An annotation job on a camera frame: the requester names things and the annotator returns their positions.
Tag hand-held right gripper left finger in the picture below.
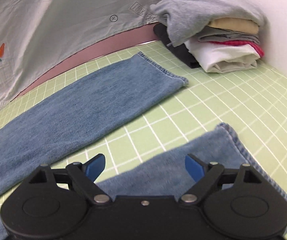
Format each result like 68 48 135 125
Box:
28 154 114 204

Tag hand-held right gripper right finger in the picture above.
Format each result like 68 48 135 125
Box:
180 154 259 204

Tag blue denim jeans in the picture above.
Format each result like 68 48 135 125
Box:
0 51 287 240

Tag pink board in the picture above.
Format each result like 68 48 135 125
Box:
10 22 162 103

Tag white folded garment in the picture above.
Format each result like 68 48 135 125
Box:
185 40 259 73

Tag black folded garment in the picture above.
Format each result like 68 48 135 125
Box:
153 23 201 69

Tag red checked folded garment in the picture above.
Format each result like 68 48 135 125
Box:
212 39 265 57

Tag grey folded garment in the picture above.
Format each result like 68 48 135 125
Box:
198 27 260 44

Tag grey printed sheet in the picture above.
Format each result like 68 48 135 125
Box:
0 0 224 120

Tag beige folded garment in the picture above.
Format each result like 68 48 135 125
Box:
207 17 259 34

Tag grey folded sweatshirt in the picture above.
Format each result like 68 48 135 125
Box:
150 0 267 47

